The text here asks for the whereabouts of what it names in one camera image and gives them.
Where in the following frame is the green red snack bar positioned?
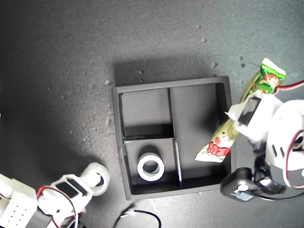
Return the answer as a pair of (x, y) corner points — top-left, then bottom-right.
(194, 57), (287, 164)

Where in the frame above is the black tray with wells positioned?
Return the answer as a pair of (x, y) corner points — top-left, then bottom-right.
(111, 75), (238, 201)

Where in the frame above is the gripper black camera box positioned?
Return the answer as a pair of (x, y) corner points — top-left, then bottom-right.
(220, 167), (287, 203)

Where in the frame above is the black camera bracket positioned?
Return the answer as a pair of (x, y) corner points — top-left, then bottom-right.
(248, 140), (271, 182)

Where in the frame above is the camera black cable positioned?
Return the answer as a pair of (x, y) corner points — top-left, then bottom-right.
(256, 190), (304, 202)

